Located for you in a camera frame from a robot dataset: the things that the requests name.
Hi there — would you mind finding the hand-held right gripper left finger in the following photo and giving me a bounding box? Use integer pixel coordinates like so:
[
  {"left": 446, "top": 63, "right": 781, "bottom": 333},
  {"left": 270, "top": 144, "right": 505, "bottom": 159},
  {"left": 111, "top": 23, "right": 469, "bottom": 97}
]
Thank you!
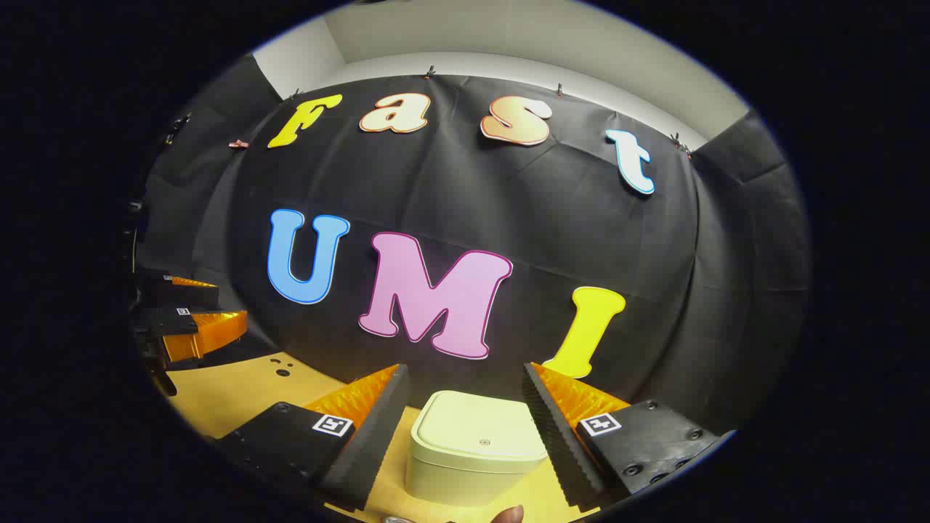
[{"left": 214, "top": 363, "right": 410, "bottom": 511}]

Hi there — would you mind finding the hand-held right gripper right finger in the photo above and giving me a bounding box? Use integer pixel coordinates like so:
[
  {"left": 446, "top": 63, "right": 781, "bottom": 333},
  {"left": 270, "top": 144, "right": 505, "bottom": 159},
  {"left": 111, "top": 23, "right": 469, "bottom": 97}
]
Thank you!
[{"left": 522, "top": 362, "right": 736, "bottom": 509}]

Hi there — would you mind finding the pale green desktop garbage bin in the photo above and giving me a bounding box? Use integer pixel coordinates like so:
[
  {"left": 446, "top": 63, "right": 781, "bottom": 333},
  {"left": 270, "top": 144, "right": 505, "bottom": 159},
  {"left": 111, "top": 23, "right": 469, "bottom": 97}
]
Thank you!
[{"left": 405, "top": 390, "right": 549, "bottom": 508}]

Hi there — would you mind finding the wooden desktop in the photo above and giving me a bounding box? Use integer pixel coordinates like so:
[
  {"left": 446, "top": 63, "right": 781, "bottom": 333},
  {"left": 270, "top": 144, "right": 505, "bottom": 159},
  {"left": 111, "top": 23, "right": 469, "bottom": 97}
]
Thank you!
[{"left": 166, "top": 352, "right": 604, "bottom": 523}]

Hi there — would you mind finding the black backdrop cloth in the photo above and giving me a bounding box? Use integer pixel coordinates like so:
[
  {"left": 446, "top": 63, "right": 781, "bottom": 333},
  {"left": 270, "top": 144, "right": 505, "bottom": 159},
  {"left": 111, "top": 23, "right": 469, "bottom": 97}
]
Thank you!
[{"left": 127, "top": 52, "right": 813, "bottom": 437}]

